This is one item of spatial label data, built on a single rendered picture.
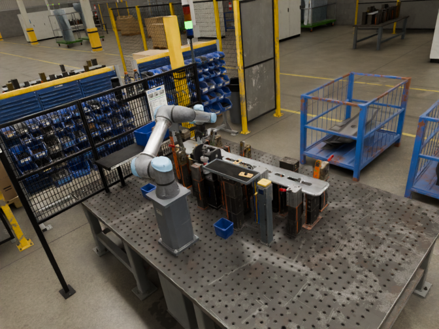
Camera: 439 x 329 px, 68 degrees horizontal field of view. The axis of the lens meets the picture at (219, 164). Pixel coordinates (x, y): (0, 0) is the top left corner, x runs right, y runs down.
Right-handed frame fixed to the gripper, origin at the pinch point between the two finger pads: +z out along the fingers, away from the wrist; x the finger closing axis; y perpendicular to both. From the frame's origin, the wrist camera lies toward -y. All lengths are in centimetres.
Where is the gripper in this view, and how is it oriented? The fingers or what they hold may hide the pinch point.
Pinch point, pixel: (199, 143)
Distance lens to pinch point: 283.1
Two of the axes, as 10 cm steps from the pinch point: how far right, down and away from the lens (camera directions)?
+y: 7.5, 3.4, -5.7
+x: 6.7, -4.2, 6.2
